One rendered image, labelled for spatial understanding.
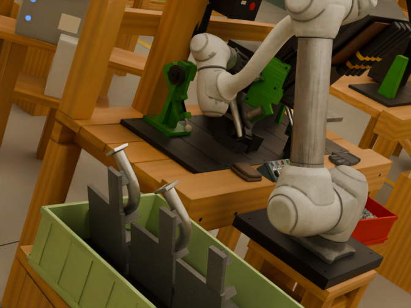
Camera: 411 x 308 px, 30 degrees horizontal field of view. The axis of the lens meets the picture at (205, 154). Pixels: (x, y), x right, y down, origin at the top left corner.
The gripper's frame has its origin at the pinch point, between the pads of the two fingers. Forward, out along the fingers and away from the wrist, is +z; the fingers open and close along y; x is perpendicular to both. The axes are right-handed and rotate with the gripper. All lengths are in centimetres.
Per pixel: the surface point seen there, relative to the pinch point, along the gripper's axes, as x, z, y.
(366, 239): -24, 18, -71
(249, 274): -20, -74, -86
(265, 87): -2.2, 4.3, -5.7
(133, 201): -8, -104, -66
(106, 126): 45, -38, -16
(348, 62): -31.8, 20.4, -1.2
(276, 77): -7.5, 4.3, -3.5
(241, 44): 7.5, 11.6, 18.9
